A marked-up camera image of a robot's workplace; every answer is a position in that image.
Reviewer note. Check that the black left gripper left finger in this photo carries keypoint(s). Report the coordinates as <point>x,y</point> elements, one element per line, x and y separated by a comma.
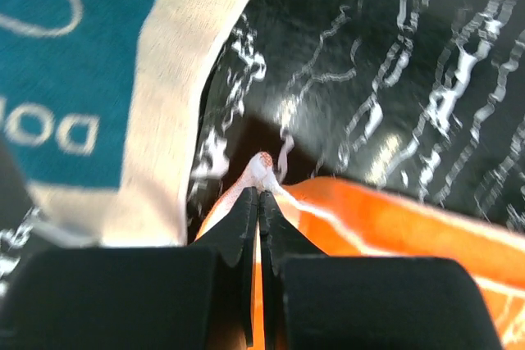
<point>194,297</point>

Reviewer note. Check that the orange Doraemon towel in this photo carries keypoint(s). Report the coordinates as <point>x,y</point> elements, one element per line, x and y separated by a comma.
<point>345,219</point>

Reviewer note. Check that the teal Doraemon towel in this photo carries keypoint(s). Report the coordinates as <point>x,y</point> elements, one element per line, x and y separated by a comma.
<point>100,106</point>

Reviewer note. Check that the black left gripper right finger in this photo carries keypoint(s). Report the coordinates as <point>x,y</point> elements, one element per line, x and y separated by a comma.
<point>314,301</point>

